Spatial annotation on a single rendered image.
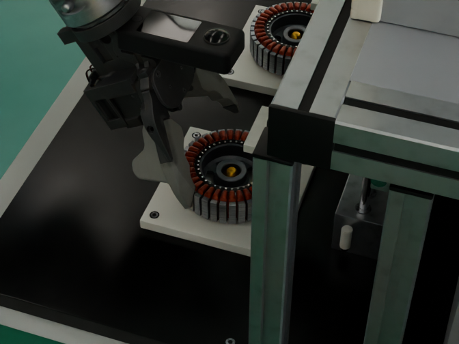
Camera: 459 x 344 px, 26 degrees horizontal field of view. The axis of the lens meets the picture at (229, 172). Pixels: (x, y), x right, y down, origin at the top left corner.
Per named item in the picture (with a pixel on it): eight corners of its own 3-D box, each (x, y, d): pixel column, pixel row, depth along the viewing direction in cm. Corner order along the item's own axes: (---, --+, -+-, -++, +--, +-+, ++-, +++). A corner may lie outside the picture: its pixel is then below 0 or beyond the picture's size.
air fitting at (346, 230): (337, 251, 100) (340, 231, 97) (340, 242, 100) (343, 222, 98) (348, 254, 99) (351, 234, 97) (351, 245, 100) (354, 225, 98)
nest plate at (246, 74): (217, 83, 119) (216, 75, 119) (255, 11, 129) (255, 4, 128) (338, 110, 116) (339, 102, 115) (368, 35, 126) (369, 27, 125)
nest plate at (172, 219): (140, 227, 104) (138, 220, 103) (190, 133, 113) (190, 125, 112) (277, 264, 100) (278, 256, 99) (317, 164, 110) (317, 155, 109)
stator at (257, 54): (235, 66, 120) (235, 41, 117) (269, 14, 127) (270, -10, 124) (323, 90, 117) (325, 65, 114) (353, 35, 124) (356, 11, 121)
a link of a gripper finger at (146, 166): (153, 213, 101) (135, 124, 101) (199, 205, 98) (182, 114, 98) (134, 218, 99) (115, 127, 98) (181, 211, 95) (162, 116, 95)
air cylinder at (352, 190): (330, 248, 102) (334, 212, 98) (348, 197, 107) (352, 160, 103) (378, 261, 100) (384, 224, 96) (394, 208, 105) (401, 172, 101)
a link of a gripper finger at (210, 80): (201, 93, 112) (149, 72, 104) (245, 83, 108) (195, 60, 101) (202, 120, 111) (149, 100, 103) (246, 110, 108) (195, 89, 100)
